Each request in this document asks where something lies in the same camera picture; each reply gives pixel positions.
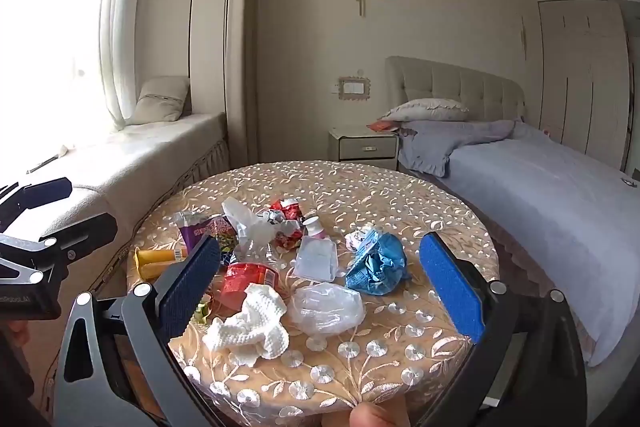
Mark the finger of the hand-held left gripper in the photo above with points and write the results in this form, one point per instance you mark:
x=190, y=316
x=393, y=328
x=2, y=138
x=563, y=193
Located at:
x=80, y=232
x=45, y=192

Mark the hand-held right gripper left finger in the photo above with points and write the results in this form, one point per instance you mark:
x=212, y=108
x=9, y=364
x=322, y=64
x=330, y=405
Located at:
x=192, y=279

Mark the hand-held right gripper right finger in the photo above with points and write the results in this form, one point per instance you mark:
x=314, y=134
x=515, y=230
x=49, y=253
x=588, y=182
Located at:
x=450, y=287

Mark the blue snack packet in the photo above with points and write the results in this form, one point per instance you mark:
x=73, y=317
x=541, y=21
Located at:
x=375, y=267

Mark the clear plastic container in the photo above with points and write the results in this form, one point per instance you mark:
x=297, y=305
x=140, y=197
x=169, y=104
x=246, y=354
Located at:
x=315, y=259

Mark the person's right hand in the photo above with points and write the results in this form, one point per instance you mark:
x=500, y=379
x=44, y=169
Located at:
x=375, y=416

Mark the thin dark stick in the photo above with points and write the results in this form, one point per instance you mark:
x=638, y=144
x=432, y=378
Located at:
x=41, y=164

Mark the small green wrapper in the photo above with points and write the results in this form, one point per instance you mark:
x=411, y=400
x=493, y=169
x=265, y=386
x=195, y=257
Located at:
x=202, y=313

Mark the yellow tube packet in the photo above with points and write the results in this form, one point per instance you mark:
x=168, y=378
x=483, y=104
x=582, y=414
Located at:
x=155, y=258

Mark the purple snack packet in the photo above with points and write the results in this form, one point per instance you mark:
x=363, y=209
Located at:
x=200, y=234

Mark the red snack packet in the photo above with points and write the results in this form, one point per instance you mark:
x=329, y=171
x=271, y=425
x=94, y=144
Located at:
x=250, y=279

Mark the white knitted cloth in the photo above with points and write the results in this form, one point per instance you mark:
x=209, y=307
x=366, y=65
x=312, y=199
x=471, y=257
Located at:
x=250, y=322

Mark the clear plastic bag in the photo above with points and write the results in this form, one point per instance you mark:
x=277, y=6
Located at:
x=240, y=217

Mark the small white crumpled wrapper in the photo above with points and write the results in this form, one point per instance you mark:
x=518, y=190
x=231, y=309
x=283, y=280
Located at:
x=356, y=238

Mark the cream window seat mat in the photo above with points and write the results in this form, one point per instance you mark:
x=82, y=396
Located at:
x=150, y=152

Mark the red crumpled wrapper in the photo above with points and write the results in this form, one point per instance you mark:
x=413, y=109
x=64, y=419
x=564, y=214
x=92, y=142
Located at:
x=285, y=209

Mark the bed with lavender sheet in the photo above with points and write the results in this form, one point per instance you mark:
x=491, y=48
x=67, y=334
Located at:
x=540, y=207

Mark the crumpled clear plastic wrap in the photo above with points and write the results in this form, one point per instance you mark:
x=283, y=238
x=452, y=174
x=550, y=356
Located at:
x=325, y=307

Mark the small white pink bottle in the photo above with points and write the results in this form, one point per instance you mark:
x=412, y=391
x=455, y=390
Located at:
x=315, y=228

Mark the round table with floral cloth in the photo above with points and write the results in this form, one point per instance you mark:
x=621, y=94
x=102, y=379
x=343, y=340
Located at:
x=350, y=192

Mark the grey ruffled blanket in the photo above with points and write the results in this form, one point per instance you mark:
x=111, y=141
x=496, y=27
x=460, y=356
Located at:
x=450, y=138

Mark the beige window seat pillow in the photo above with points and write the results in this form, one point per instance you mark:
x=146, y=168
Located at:
x=162, y=99

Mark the beige nightstand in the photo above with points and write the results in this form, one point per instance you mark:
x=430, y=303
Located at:
x=365, y=150

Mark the orange packet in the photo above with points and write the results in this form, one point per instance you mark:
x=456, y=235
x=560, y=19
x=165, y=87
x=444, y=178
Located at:
x=382, y=126

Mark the white ruffled bed pillow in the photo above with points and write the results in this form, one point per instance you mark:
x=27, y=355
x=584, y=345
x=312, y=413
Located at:
x=425, y=109

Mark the sheer white curtain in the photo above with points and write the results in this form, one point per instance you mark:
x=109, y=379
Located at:
x=115, y=7

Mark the beige tufted headboard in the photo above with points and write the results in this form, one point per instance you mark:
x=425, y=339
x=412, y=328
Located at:
x=450, y=82

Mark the small dark object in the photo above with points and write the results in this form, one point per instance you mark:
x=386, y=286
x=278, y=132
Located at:
x=627, y=182

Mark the beige wardrobe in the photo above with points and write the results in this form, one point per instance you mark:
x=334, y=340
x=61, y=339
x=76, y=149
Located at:
x=580, y=82

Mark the framed wall switch panel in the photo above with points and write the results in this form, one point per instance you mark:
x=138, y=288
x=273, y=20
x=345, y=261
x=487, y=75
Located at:
x=353, y=88

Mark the small gold wall ornament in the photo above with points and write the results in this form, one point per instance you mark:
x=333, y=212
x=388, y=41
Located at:
x=523, y=37

